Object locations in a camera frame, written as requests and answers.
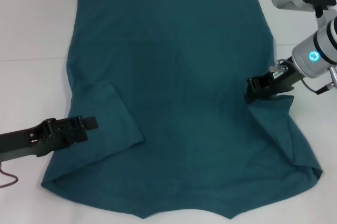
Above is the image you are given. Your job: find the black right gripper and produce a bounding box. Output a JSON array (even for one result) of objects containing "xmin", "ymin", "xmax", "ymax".
[{"xmin": 245, "ymin": 56, "xmax": 301, "ymax": 104}]

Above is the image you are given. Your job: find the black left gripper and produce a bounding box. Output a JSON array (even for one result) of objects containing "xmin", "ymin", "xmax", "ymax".
[{"xmin": 0, "ymin": 115, "xmax": 100, "ymax": 166}]

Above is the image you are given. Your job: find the teal blue t-shirt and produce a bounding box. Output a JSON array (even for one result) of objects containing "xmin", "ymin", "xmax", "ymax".
[{"xmin": 39, "ymin": 0, "xmax": 324, "ymax": 212}]

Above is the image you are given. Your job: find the grey right gripper cable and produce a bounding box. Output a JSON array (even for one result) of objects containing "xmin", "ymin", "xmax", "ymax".
[{"xmin": 268, "ymin": 60, "xmax": 337, "ymax": 95}]

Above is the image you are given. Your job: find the reddish left gripper cable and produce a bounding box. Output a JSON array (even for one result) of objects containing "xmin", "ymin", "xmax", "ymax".
[{"xmin": 0, "ymin": 162, "xmax": 19, "ymax": 190}]

